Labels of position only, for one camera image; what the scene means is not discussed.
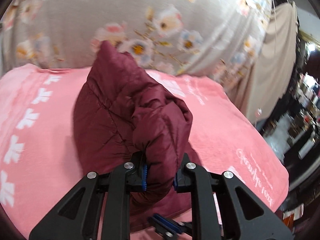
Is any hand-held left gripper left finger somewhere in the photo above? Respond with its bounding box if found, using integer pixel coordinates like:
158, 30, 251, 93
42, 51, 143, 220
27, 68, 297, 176
29, 152, 148, 240

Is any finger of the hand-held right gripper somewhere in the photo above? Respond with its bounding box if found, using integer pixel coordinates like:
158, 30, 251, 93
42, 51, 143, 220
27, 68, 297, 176
147, 213, 192, 238

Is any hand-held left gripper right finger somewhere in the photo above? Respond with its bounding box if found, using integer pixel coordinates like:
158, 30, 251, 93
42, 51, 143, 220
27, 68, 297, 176
173, 152, 293, 240

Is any maroon puffer jacket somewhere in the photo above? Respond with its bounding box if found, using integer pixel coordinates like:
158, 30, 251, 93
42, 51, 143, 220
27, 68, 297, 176
72, 41, 208, 233

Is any pink printed blanket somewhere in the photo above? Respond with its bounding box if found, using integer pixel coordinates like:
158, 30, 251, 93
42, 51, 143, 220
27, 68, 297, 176
0, 63, 290, 240

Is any cluttered dark shelf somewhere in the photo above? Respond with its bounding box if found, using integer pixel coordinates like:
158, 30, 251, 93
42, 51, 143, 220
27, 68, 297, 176
260, 0, 320, 230

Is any beige hanging cloth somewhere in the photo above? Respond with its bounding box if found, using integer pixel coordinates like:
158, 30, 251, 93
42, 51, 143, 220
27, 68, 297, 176
246, 2, 298, 125

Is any grey floral cloth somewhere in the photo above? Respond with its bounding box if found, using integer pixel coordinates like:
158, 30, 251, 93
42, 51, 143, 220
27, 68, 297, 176
0, 0, 277, 92

